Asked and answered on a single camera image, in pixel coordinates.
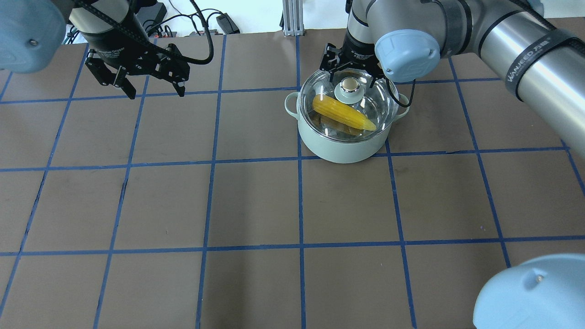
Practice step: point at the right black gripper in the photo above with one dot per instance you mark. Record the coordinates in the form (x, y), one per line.
(359, 51)

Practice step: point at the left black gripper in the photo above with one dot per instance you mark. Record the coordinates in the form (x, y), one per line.
(115, 42)

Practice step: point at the glass pot lid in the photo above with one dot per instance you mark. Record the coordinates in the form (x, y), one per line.
(349, 87)

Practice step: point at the yellow corn cob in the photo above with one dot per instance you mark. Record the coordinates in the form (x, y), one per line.
(342, 113)

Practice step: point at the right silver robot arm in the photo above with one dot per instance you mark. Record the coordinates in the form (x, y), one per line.
(465, 214)

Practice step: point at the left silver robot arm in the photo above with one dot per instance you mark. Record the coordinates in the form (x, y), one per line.
(33, 30)

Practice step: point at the pale green cooking pot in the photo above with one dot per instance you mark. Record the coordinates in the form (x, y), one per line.
(334, 151)

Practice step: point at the black power adapter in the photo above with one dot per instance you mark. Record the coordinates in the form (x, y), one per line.
(227, 25)

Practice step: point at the aluminium frame post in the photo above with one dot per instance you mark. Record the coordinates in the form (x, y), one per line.
(292, 18)

